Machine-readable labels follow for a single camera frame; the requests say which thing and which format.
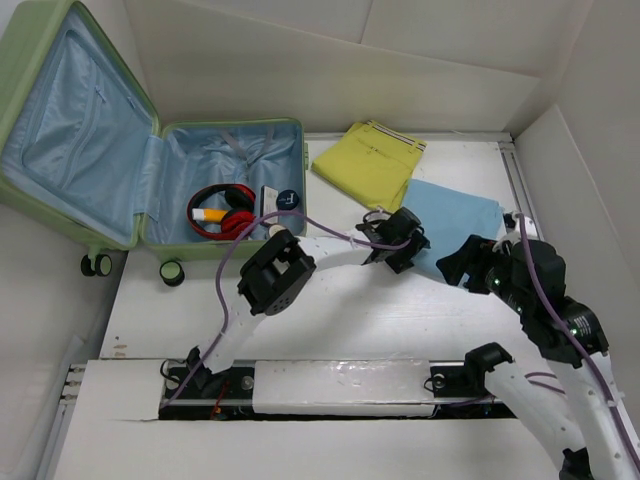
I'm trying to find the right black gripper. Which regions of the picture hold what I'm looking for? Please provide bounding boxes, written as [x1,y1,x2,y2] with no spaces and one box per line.
[435,232,532,314]

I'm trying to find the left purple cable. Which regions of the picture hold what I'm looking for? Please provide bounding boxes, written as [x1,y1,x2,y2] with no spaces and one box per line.
[164,208,426,404]

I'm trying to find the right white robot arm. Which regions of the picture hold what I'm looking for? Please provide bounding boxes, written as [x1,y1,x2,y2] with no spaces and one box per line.
[436,235,639,479]

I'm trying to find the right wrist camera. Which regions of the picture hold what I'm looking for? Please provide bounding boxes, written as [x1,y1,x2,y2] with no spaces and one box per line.
[501,211,541,243]

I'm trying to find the orange white tube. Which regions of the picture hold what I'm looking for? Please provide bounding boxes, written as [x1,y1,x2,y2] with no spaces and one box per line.
[191,208,228,224]

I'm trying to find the beige round compact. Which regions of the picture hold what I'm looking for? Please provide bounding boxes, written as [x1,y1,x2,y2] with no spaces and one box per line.
[267,224,286,239]

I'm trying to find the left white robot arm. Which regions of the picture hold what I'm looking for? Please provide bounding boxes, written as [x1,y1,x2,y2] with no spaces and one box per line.
[182,208,430,397]

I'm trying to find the green suitcase blue lining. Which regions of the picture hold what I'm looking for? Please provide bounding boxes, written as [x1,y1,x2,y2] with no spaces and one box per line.
[1,1,308,286]

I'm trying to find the red black headphones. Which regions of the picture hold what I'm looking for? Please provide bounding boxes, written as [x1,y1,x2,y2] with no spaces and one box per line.
[186,184,256,241]

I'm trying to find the light blue cloth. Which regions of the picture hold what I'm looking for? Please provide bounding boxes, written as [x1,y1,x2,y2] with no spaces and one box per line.
[402,179,504,283]

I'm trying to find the dark blue round tin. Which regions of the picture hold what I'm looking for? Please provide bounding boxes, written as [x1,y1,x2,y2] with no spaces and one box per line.
[276,189,301,211]

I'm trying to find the white black rectangular box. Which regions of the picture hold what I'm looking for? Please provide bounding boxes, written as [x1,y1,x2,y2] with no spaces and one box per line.
[260,185,279,216]

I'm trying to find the yellow shorts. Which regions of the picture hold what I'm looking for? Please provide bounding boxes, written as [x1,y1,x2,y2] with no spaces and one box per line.
[311,120,427,212]

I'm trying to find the black metal base rail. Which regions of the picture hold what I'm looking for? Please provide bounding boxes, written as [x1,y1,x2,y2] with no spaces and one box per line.
[159,359,513,421]

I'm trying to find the white foam base cover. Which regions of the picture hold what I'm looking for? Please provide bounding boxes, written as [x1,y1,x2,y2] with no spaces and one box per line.
[252,360,435,417]

